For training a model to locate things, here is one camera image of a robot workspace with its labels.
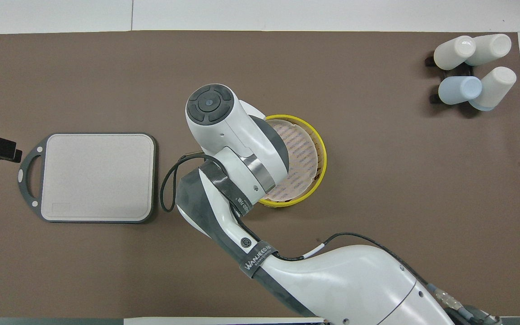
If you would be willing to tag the black cup rack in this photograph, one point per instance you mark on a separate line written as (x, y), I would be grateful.
(435, 98)

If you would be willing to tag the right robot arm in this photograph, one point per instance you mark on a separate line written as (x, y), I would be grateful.
(224, 126)

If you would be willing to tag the white cutting board grey rim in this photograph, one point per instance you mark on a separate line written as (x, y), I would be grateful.
(97, 176)

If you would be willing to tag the yellow bamboo steamer basket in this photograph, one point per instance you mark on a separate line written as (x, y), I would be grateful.
(322, 155)

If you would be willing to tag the white cup light blue rim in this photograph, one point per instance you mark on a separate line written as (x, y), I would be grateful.
(497, 88)

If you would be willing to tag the perforated steamer liner paper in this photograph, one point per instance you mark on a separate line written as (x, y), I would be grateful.
(301, 151)

